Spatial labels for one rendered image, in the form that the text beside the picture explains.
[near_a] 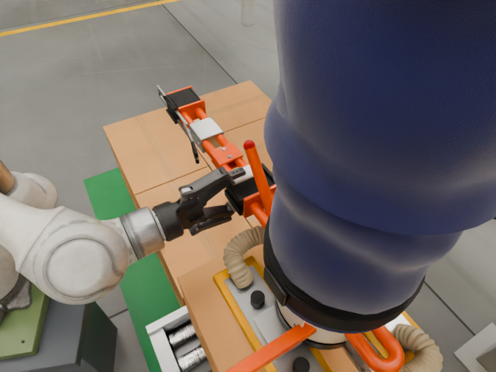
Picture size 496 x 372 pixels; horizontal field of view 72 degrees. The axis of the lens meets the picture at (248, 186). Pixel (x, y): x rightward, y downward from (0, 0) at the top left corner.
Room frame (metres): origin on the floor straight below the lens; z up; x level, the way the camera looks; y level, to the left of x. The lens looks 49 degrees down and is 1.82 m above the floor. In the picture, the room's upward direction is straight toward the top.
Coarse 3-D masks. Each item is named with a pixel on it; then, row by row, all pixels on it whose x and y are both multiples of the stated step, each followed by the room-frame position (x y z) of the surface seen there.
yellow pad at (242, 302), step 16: (224, 272) 0.34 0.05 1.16; (256, 272) 0.34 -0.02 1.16; (224, 288) 0.31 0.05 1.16; (256, 288) 0.30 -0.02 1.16; (240, 304) 0.27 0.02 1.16; (256, 304) 0.26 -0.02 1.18; (272, 304) 0.27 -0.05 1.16; (240, 320) 0.24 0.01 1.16; (256, 336) 0.21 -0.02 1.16; (304, 352) 0.18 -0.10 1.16; (272, 368) 0.16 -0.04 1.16; (288, 368) 0.16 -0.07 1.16; (304, 368) 0.15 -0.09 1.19; (320, 368) 0.16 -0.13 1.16
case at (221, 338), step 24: (216, 264) 0.47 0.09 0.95; (264, 264) 0.47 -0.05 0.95; (192, 288) 0.40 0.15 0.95; (216, 288) 0.40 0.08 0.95; (192, 312) 0.34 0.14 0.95; (216, 312) 0.34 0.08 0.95; (216, 336) 0.28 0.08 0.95; (240, 336) 0.28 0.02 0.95; (216, 360) 0.22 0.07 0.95; (240, 360) 0.22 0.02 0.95; (336, 360) 0.22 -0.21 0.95
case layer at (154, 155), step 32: (224, 96) 1.89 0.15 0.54; (256, 96) 1.89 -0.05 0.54; (128, 128) 1.56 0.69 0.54; (160, 128) 1.56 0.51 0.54; (224, 128) 1.56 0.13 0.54; (256, 128) 1.56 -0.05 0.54; (128, 160) 1.30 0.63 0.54; (160, 160) 1.30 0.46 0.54; (192, 160) 1.30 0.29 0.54; (160, 192) 1.08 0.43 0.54; (224, 224) 0.89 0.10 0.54; (256, 224) 0.89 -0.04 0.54; (160, 256) 0.85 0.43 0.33; (192, 256) 0.73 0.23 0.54
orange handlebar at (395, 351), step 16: (208, 144) 0.61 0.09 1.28; (224, 144) 0.61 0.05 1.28; (224, 160) 0.55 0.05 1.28; (240, 160) 0.55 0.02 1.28; (256, 208) 0.42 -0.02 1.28; (288, 336) 0.17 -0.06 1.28; (304, 336) 0.17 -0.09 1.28; (352, 336) 0.17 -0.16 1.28; (384, 336) 0.17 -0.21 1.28; (256, 352) 0.15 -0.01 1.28; (272, 352) 0.15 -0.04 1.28; (368, 352) 0.15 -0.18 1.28; (400, 352) 0.15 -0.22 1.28; (240, 368) 0.13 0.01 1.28; (256, 368) 0.13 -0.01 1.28; (384, 368) 0.13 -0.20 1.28; (400, 368) 0.13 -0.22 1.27
